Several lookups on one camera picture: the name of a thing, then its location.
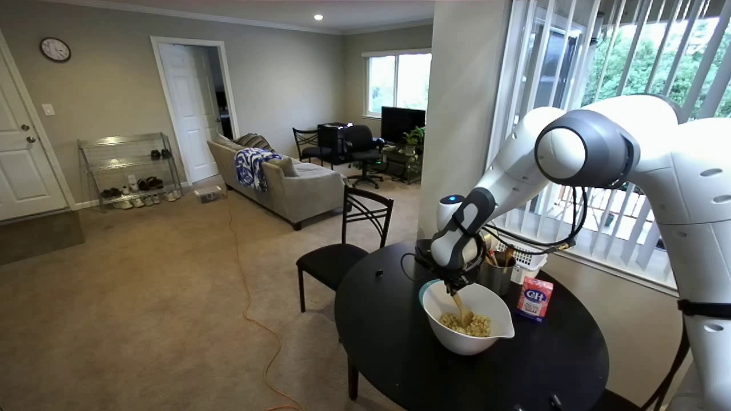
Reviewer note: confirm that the black armchair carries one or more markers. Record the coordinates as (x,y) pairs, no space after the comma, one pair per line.
(310,144)

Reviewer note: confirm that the steel utensil holder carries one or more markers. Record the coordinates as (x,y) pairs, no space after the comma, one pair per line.
(499,279)

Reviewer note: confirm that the white panel entry door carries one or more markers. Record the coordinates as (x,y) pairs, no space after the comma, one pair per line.
(25,151)

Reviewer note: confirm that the bright room window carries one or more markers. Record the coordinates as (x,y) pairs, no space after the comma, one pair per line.
(398,82)

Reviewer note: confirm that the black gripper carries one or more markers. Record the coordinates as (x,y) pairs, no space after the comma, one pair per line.
(449,274)

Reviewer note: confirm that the brown doormat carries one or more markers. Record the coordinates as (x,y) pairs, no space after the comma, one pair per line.
(37,238)

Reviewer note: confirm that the slotted wooden spoon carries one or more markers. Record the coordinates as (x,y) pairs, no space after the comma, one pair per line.
(460,308)

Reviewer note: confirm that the black dining chair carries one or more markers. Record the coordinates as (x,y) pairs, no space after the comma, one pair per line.
(342,258)

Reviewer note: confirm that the glass shoe rack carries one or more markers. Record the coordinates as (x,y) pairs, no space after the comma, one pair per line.
(128,172)

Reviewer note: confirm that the white open interior door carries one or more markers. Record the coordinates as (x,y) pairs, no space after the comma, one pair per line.
(186,115)

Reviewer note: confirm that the grey sofa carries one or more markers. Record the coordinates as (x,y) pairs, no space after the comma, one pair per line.
(298,190)

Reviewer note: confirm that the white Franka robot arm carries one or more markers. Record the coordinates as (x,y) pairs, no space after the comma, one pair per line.
(685,198)

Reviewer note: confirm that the blue patterned throw blanket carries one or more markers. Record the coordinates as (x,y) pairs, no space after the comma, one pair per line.
(252,167)

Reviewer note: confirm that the round wall clock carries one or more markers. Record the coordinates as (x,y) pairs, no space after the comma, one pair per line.
(55,49)

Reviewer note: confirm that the white light switch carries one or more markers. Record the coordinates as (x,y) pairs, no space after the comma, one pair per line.
(48,111)

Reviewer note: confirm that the white vertical blinds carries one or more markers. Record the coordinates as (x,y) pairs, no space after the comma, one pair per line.
(607,59)

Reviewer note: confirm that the pink sugar carton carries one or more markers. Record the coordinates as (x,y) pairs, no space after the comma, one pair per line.
(534,299)

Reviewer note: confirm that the cooked macaroni pasta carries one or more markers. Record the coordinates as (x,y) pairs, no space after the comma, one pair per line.
(471,324)

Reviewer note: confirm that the recessed ceiling light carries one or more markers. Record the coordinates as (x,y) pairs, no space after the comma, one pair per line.
(317,17)

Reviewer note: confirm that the black monitor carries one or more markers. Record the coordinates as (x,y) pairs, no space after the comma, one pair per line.
(403,125)

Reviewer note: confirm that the black office chair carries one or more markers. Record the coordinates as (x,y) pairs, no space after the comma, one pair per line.
(366,151)

